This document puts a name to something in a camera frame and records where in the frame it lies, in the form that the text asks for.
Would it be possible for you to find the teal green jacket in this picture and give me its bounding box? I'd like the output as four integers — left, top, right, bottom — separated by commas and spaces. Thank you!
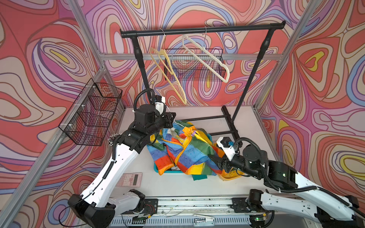
192, 174, 207, 181

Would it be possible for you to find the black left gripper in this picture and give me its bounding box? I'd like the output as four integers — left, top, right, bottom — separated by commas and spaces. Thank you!
145, 112, 176, 137

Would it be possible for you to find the cup of pencils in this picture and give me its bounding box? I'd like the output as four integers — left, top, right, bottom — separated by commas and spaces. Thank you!
107, 134, 120, 146

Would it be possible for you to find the yellow plastic tray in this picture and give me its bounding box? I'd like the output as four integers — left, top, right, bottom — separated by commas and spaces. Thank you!
218, 169, 246, 181

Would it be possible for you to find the small black wire basket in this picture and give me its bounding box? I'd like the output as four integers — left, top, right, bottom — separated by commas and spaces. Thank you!
164, 47, 221, 83

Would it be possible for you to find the multicolour patchwork jacket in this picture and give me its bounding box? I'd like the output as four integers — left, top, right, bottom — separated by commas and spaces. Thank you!
147, 120, 224, 176

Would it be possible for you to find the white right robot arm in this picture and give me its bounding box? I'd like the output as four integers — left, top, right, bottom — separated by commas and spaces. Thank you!
211, 137, 365, 228

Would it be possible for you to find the pink calculator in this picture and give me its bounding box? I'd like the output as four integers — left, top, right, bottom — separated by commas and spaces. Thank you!
116, 173, 143, 188

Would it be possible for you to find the silver hook hanger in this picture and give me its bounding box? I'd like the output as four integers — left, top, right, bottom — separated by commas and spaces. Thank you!
182, 35, 230, 83

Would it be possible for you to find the black clothes rack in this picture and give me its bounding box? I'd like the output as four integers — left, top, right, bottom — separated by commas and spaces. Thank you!
120, 21, 286, 140

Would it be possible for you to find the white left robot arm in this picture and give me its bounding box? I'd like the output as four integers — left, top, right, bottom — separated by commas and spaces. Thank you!
67, 88, 176, 228

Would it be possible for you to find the wooden hanger gold hook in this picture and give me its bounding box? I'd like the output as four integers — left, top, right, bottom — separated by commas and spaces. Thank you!
149, 28, 188, 105

